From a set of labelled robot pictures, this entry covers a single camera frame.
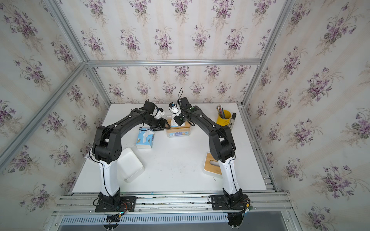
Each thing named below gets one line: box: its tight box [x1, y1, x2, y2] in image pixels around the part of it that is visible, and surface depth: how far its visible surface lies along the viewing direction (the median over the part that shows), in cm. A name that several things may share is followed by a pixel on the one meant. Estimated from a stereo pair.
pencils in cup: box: [215, 103, 226, 119], surface depth 100 cm
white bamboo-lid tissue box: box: [203, 152, 224, 177], surface depth 84 cm
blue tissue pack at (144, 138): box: [135, 128, 155, 149], surface depth 92 cm
